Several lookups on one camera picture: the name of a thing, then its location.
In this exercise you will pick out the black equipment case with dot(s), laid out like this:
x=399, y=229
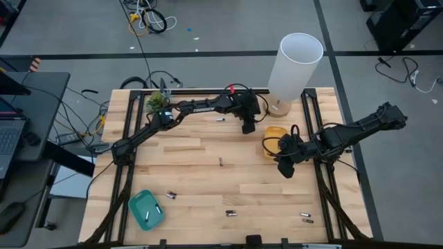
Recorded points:
x=398, y=24

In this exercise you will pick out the black caster wheel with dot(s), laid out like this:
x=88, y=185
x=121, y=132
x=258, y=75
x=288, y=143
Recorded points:
x=50, y=226

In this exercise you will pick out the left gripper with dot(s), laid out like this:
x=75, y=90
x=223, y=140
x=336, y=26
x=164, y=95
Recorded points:
x=249, y=105

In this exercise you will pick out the small black device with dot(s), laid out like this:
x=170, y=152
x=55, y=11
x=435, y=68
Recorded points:
x=32, y=139

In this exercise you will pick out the white cylinder table lamp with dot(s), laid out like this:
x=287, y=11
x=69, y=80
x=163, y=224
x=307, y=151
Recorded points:
x=294, y=69

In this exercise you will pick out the black rounded object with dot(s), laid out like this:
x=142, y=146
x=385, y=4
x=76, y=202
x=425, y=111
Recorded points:
x=253, y=240

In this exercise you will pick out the dark grey side desk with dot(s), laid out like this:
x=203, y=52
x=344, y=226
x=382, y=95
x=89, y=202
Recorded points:
x=45, y=103

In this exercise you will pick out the teal plastic bin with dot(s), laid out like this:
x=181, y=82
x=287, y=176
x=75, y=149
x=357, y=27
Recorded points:
x=138, y=207

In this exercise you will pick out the orange black striped marker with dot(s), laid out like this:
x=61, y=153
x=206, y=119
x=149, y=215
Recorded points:
x=35, y=64

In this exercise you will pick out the white board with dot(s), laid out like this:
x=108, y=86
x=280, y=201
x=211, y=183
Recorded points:
x=69, y=183

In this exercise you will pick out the small potted green plant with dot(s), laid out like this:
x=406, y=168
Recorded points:
x=157, y=100

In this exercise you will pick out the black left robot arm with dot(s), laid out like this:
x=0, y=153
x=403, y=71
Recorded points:
x=221, y=103

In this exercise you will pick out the black computer mouse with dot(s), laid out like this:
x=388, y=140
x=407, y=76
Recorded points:
x=12, y=214

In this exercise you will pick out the yellow plastic bin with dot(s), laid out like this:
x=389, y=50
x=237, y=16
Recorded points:
x=273, y=133

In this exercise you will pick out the black power brick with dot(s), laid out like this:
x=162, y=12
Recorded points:
x=68, y=139

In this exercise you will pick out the open laptop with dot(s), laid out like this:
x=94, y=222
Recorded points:
x=10, y=138

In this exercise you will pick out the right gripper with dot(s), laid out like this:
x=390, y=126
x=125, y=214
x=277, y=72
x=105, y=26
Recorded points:
x=294, y=148

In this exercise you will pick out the black aluminium table frame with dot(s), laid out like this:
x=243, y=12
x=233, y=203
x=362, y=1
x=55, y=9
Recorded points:
x=194, y=91

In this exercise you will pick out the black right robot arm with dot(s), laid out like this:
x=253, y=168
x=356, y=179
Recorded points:
x=373, y=122

